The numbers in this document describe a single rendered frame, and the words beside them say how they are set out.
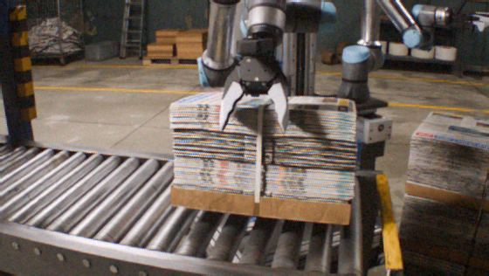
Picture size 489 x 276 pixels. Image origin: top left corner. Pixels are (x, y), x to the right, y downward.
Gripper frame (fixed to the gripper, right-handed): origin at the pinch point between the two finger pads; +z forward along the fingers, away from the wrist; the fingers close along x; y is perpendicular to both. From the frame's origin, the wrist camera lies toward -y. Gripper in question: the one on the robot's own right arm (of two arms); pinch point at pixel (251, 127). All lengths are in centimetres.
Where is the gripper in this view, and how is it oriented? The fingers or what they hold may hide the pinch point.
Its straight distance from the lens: 77.4
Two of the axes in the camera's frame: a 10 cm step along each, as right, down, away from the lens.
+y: 1.9, 2.8, 9.4
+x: -9.8, -0.5, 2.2
